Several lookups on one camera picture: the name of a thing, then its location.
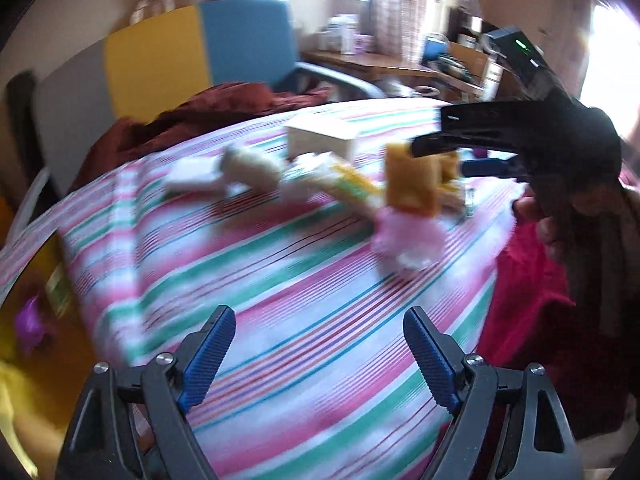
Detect maroon crumpled cloth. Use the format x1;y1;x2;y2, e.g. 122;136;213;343
80;82;331;191

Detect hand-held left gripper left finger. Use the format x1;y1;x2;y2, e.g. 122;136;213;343
55;305;237;480

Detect person's right hand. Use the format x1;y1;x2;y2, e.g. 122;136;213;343
512;198;570;262

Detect blue plastic case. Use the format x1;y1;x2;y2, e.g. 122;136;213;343
422;35;449;67

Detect clear yellow snack packet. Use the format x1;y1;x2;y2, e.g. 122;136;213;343
285;152;386;211

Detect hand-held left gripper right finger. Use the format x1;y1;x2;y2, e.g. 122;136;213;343
402;306;583;480

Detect white foam block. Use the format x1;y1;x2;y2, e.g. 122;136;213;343
165;157;226;194

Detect wooden desk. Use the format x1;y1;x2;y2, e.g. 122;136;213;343
302;50;481;98

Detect tall white carton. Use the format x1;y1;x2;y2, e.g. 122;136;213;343
327;17;358;56

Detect yellow sponge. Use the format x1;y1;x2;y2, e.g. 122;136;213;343
437;152;469;211
384;142;439;217

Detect dark wooden chair back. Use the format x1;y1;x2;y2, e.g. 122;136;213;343
5;71;47;211

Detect brown cardboard box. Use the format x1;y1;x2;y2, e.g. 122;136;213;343
450;42;492;87

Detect checked curtain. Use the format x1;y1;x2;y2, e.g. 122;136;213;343
372;0;443;61

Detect white cardboard box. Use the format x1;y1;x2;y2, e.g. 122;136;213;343
286;114;365;158

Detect grey yellow blue sofa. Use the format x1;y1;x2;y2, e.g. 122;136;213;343
35;0;386;201

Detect red cloth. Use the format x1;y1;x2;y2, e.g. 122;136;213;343
475;220;640;461

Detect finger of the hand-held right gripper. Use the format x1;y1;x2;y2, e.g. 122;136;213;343
411;132;527;180
439;101;528;136

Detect striped bed sheet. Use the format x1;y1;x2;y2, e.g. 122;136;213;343
0;97;531;480

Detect purple packet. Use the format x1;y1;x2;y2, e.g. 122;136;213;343
14;296;48;348

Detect pink fluffy ball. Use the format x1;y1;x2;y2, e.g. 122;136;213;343
370;207;446;272

